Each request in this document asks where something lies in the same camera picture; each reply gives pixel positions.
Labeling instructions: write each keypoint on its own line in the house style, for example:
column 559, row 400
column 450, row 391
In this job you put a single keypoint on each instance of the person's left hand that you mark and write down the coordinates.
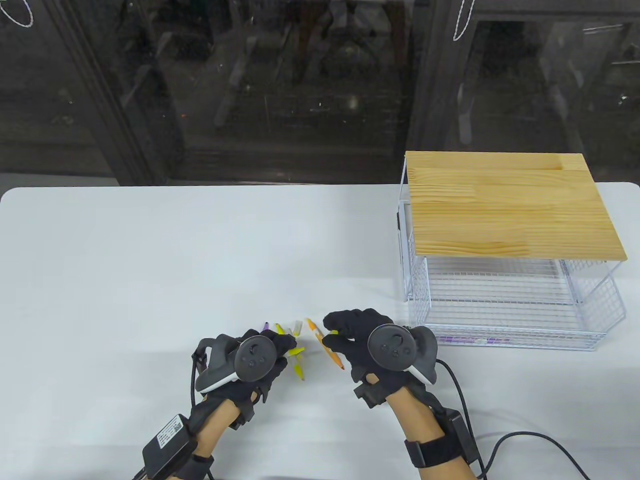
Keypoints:
column 282, row 345

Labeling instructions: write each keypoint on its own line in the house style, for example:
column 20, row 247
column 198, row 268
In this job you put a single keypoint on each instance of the person's right hand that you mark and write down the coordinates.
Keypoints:
column 355, row 325

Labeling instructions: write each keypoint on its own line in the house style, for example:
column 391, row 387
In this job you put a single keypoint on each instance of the yellow double-ended highlighter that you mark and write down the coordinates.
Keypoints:
column 299, row 371
column 296, row 351

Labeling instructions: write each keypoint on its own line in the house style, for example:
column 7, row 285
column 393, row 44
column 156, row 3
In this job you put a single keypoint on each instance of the cluster of clear highlighter caps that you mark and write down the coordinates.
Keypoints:
column 297, row 327

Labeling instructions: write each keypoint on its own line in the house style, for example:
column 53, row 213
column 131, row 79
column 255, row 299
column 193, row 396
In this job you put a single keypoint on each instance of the black and white controller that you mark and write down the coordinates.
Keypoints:
column 392, row 347
column 255, row 357

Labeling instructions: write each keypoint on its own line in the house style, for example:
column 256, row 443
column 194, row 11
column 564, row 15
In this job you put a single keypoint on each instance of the orange double-ended highlighter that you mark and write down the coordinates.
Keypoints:
column 336, row 359

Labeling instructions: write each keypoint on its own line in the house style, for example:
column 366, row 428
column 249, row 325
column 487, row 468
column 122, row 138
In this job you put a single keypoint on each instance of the person's right forearm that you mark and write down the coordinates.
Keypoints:
column 415, row 420

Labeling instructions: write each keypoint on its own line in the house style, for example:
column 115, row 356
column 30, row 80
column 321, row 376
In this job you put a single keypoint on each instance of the person's left forearm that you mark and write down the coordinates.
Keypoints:
column 215, row 425

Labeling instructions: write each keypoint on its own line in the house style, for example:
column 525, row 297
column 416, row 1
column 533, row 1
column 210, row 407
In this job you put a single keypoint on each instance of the light wooden board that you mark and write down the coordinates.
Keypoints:
column 510, row 210

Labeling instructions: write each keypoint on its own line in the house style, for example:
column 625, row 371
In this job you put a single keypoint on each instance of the black labelled wrist camera box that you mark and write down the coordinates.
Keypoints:
column 167, row 445

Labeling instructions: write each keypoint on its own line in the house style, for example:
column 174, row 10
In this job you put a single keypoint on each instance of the dark window frame post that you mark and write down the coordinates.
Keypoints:
column 125, row 125
column 430, row 100

